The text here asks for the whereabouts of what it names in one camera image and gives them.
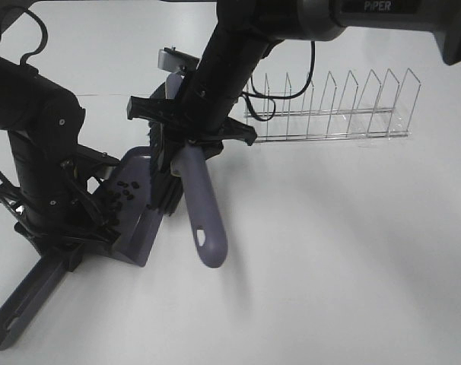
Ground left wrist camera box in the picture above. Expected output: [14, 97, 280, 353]
[77, 150, 119, 192]

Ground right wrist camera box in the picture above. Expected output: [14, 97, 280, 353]
[157, 47, 200, 75]

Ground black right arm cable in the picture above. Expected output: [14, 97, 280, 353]
[241, 37, 317, 122]

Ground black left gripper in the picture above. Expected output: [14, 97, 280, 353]
[0, 151, 121, 272]

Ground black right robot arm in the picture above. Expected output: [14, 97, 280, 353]
[127, 1, 461, 170]

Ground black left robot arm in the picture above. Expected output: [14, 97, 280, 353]
[0, 52, 119, 271]

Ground purple plastic dustpan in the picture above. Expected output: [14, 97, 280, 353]
[0, 146, 162, 351]

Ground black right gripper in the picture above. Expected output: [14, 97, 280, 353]
[126, 60, 257, 171]

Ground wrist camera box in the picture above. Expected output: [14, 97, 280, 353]
[157, 47, 200, 75]
[77, 150, 119, 192]

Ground purple brush black bristles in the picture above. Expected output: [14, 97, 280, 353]
[146, 72, 229, 270]

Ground chrome wire rack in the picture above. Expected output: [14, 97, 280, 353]
[244, 69, 421, 143]

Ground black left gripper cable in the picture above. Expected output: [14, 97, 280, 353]
[0, 7, 51, 65]

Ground pile of coffee beans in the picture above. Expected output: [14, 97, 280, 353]
[100, 180, 149, 228]

